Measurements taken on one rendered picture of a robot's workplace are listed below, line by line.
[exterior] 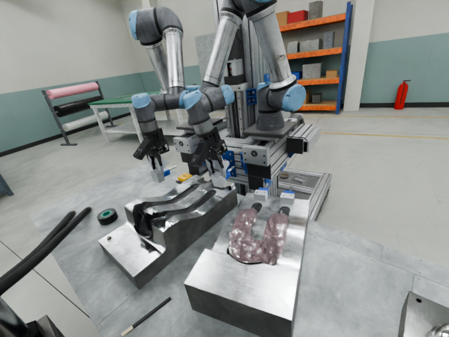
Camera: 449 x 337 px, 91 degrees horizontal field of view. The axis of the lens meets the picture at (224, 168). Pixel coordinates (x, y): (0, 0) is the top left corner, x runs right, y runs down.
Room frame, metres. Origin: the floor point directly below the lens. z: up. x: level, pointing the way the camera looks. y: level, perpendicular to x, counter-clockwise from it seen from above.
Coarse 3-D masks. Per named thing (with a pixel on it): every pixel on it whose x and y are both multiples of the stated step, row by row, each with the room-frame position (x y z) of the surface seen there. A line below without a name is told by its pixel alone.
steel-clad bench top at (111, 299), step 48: (96, 192) 1.12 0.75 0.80; (144, 192) 1.04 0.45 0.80; (96, 240) 0.70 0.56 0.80; (336, 240) 0.53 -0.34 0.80; (96, 288) 0.48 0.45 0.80; (144, 288) 0.45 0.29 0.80; (336, 288) 0.37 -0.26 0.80; (384, 288) 0.35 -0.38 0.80; (432, 288) 0.34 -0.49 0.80; (144, 336) 0.32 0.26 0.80; (192, 336) 0.30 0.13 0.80; (240, 336) 0.29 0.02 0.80; (336, 336) 0.26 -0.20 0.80; (384, 336) 0.25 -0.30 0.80
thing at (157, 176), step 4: (156, 168) 0.97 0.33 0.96; (164, 168) 0.99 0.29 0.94; (168, 168) 1.00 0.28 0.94; (172, 168) 1.01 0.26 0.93; (152, 172) 0.94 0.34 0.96; (156, 172) 0.94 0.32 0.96; (164, 172) 0.96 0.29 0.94; (168, 172) 0.97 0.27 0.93; (152, 176) 0.95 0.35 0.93; (156, 176) 0.92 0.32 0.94; (160, 176) 0.94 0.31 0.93; (164, 176) 0.95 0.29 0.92; (156, 180) 0.93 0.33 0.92; (160, 180) 0.93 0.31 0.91; (164, 180) 0.95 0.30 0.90
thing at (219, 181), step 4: (232, 168) 0.90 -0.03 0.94; (228, 172) 0.86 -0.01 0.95; (212, 176) 0.84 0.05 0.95; (216, 176) 0.82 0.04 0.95; (220, 176) 0.82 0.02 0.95; (228, 176) 0.85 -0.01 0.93; (212, 180) 0.84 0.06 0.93; (216, 180) 0.82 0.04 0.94; (220, 180) 0.81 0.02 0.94; (224, 180) 0.83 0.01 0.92; (216, 184) 0.83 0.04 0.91; (220, 184) 0.81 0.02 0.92; (224, 184) 0.82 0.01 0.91
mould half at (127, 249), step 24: (168, 192) 0.86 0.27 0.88; (192, 192) 0.83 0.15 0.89; (216, 192) 0.79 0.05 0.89; (192, 216) 0.64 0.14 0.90; (216, 216) 0.71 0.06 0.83; (120, 240) 0.61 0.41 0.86; (144, 240) 0.60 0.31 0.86; (168, 240) 0.55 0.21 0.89; (192, 240) 0.61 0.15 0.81; (120, 264) 0.51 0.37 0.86; (144, 264) 0.49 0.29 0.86; (168, 264) 0.53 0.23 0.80
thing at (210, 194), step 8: (184, 192) 0.84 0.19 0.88; (208, 192) 0.81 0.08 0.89; (168, 200) 0.79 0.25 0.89; (176, 200) 0.80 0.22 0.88; (200, 200) 0.76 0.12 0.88; (136, 208) 0.68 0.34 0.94; (144, 208) 0.67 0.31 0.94; (184, 208) 0.71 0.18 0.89; (192, 208) 0.72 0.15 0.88; (136, 216) 0.67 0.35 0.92; (144, 216) 0.62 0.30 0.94; (152, 216) 0.62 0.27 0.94; (160, 216) 0.63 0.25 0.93; (168, 216) 0.62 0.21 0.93; (136, 224) 0.65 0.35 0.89; (144, 224) 0.66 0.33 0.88; (152, 224) 0.58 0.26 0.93; (136, 232) 0.60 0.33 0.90; (144, 232) 0.63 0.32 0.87
